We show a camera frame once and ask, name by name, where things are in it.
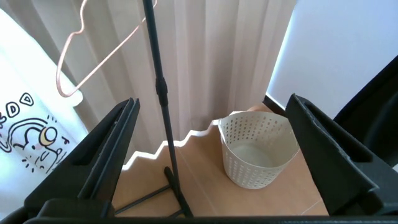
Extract white laundry basket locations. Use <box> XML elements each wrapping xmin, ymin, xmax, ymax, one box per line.
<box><xmin>217</xmin><ymin>111</ymin><xmax>301</xmax><ymax>190</ymax></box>

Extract white printed t-shirt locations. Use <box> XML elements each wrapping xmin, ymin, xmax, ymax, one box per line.
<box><xmin>0</xmin><ymin>8</ymin><xmax>90</xmax><ymax>218</ymax></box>

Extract black clothes rack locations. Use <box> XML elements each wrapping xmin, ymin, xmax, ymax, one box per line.
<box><xmin>113</xmin><ymin>0</ymin><xmax>194</xmax><ymax>218</ymax></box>

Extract beige curtain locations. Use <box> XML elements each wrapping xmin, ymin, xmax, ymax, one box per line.
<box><xmin>0</xmin><ymin>0</ymin><xmax>298</xmax><ymax>170</ymax></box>

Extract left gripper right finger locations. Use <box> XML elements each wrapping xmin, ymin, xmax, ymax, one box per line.
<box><xmin>285</xmin><ymin>93</ymin><xmax>398</xmax><ymax>218</ymax></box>

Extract pink clothes hanger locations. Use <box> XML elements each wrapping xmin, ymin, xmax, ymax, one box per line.
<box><xmin>55</xmin><ymin>0</ymin><xmax>158</xmax><ymax>98</ymax></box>

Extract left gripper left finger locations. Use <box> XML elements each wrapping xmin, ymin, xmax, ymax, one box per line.
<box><xmin>24</xmin><ymin>97</ymin><xmax>141</xmax><ymax>218</ymax></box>

